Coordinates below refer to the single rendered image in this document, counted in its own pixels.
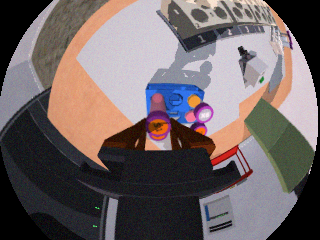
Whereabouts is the white tube rack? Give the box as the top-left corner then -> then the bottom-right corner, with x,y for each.
269,26 -> 284,56

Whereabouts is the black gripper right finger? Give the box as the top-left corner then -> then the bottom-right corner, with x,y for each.
170,118 -> 216,157

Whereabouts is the tube with pink liquid and purple cap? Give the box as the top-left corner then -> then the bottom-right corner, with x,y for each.
185,110 -> 207,135

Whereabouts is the blue tube rack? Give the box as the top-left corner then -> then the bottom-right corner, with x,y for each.
146,83 -> 205,124

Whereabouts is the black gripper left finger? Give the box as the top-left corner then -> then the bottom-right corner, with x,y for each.
101,118 -> 147,150

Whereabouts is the grey flat mat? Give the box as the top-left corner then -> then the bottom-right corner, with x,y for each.
76,0 -> 285,136

